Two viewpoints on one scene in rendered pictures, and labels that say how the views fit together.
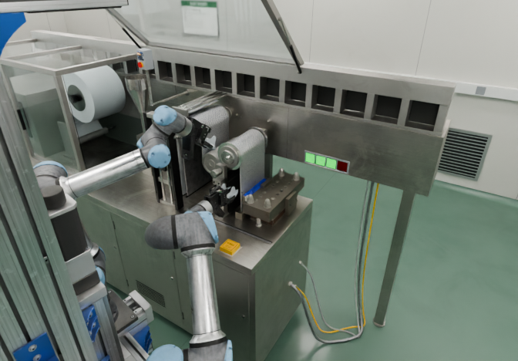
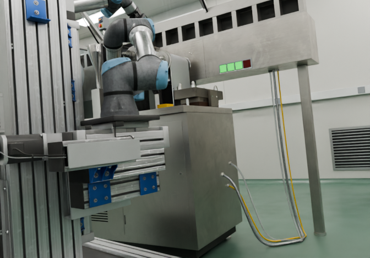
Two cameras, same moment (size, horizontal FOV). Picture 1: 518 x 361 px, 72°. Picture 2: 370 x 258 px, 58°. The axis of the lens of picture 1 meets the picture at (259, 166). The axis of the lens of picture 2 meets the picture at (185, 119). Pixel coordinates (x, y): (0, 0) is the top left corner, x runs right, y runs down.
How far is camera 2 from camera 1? 1.49 m
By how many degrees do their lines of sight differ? 31
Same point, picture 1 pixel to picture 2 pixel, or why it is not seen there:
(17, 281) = not seen: outside the picture
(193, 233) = (137, 21)
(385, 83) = not seen: outside the picture
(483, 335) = not seen: outside the picture
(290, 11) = not seen: hidden behind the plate
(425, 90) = not seen: outside the picture
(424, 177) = (304, 44)
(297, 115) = (209, 41)
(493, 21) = (351, 42)
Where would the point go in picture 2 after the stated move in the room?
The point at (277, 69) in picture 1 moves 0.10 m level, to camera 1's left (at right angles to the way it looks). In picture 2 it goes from (191, 16) to (178, 17)
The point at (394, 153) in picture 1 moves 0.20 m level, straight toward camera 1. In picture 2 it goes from (279, 37) to (275, 29)
